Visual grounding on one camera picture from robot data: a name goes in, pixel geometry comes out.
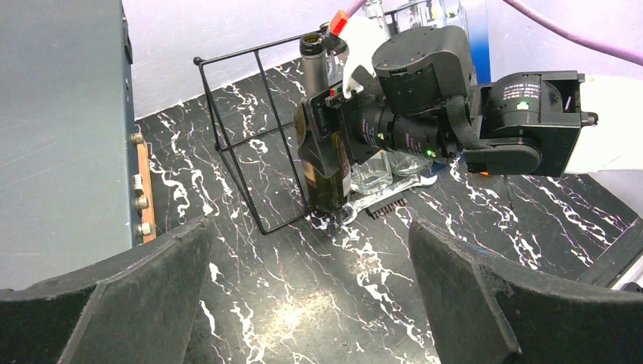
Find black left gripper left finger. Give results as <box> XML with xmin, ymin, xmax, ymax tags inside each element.
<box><xmin>1</xmin><ymin>216</ymin><xmax>215</xmax><ymax>363</ymax></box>

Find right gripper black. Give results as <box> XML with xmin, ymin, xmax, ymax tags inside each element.
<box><xmin>299</xmin><ymin>26</ymin><xmax>478</xmax><ymax>176</ymax></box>

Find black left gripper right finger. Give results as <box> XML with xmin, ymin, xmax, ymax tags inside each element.
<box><xmin>409</xmin><ymin>220</ymin><xmax>642</xmax><ymax>363</ymax></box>

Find clear square liquor bottle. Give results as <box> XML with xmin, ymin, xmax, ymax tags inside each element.
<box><xmin>350</xmin><ymin>151</ymin><xmax>393</xmax><ymax>195</ymax></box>

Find dark green wine bottle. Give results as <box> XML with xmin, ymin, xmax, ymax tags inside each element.
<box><xmin>293</xmin><ymin>32</ymin><xmax>350</xmax><ymax>213</ymax></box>

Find clear glass bottle green rim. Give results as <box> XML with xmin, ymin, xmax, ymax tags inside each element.
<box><xmin>389</xmin><ymin>0</ymin><xmax>433</xmax><ymax>177</ymax></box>

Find blue square water bottle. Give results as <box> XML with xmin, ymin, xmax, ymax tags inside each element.
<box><xmin>428</xmin><ymin>0</ymin><xmax>469</xmax><ymax>33</ymax></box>

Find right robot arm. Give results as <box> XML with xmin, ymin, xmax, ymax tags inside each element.
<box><xmin>298</xmin><ymin>26</ymin><xmax>642</xmax><ymax>177</ymax></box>

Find wooden board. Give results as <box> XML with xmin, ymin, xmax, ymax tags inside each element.
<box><xmin>137</xmin><ymin>142</ymin><xmax>157</xmax><ymax>243</ymax></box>

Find black bit holder strip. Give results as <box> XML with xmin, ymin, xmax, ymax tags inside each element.
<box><xmin>365</xmin><ymin>195</ymin><xmax>407</xmax><ymax>219</ymax></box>

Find silver open-end wrench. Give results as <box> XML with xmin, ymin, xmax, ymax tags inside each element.
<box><xmin>340</xmin><ymin>174</ymin><xmax>438</xmax><ymax>225</ymax></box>

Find dark grey metal box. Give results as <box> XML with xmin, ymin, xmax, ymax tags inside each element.
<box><xmin>1</xmin><ymin>1</ymin><xmax>141</xmax><ymax>290</ymax></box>

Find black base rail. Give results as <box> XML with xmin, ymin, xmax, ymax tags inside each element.
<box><xmin>577</xmin><ymin>218</ymin><xmax>642</xmax><ymax>293</ymax></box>

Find black wire wine rack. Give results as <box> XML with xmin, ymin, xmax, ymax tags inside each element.
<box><xmin>193</xmin><ymin>0</ymin><xmax>433</xmax><ymax>236</ymax></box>

